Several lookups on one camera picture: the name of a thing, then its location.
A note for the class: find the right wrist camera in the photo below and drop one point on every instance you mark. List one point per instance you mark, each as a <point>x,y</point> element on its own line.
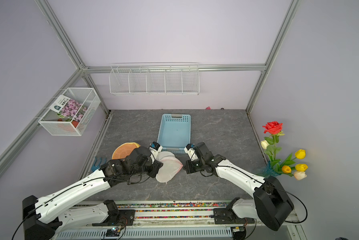
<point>190,151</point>

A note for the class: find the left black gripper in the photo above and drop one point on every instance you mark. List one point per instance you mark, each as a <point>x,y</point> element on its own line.
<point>156,165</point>

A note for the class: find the yellow tulip middle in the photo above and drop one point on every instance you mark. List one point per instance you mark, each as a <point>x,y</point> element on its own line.
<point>301,167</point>

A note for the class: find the light blue plastic basket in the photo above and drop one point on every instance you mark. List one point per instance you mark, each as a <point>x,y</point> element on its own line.
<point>174,132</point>

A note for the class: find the white tulip bud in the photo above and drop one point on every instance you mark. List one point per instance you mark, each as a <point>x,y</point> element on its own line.
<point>265,144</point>

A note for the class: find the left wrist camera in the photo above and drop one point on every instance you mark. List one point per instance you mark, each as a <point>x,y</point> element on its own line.
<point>155,148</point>

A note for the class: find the yellow tulip top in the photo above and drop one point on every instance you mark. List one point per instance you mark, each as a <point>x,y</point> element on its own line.
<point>300,154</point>

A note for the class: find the purple flower pot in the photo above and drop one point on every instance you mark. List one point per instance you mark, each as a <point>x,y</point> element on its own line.
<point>72,112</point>

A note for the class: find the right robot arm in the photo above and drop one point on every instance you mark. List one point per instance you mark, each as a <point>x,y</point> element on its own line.
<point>270,202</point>

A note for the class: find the yellow tulip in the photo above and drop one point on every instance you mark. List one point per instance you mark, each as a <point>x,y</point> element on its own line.
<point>301,167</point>
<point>300,154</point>

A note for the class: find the red artificial rose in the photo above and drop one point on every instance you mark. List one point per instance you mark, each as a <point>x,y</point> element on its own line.
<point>273,128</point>

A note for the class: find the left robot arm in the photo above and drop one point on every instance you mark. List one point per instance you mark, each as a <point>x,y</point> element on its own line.
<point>45,217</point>

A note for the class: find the orange tulip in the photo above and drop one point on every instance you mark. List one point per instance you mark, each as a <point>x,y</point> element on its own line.
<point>286,169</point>

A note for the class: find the blue garden fork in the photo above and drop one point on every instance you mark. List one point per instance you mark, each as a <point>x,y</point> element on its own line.
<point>98,162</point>

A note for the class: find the white wire side basket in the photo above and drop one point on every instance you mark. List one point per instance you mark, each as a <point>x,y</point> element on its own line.
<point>85,96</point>

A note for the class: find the white mesh laundry bag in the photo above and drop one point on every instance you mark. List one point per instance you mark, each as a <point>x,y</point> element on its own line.
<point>170,167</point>

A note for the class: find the white wire wall shelf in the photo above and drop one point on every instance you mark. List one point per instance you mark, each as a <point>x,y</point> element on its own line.
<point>154,79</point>

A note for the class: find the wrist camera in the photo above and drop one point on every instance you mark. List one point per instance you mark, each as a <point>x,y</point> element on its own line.
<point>155,148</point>
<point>190,151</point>

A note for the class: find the pink white tulip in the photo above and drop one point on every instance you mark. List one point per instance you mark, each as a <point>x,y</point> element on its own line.
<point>299,175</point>

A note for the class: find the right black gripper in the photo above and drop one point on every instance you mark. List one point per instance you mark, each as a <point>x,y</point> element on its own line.
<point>189,168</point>

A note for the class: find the teal glass vase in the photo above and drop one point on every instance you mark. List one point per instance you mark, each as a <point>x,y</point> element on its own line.
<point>267,171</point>

